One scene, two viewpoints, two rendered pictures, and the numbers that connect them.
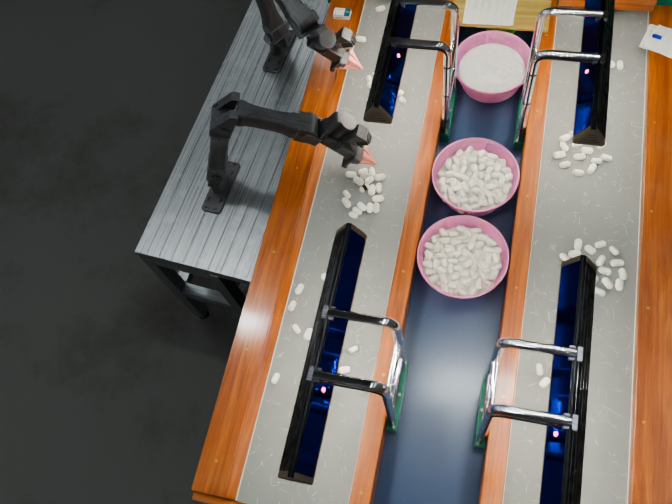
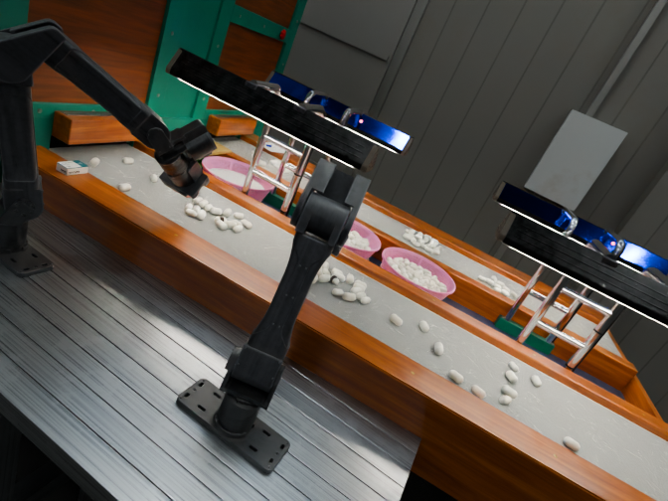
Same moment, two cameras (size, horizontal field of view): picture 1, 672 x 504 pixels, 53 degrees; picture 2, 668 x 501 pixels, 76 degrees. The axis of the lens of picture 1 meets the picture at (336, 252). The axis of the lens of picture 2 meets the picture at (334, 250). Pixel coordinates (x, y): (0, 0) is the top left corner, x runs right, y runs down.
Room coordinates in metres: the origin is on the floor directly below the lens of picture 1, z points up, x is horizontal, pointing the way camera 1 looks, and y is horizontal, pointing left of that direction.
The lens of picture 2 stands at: (1.41, 0.82, 1.26)
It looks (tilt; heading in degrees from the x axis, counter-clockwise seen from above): 23 degrees down; 253
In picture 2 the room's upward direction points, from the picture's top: 25 degrees clockwise
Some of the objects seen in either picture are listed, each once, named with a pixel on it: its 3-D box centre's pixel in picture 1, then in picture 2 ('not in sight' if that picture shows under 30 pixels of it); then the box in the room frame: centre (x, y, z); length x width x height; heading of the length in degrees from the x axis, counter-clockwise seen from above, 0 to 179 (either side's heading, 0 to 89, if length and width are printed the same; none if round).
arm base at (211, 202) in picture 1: (218, 181); (239, 409); (1.29, 0.31, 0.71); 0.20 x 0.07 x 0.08; 147
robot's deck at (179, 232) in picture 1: (318, 132); (198, 293); (1.40, -0.06, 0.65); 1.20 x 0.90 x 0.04; 147
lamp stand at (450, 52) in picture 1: (424, 72); (265, 166); (1.32, -0.43, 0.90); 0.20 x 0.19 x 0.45; 152
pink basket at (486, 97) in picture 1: (491, 70); (236, 184); (1.39, -0.69, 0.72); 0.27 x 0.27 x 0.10
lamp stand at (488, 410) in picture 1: (522, 401); (555, 278); (0.28, -0.33, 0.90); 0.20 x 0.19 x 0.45; 152
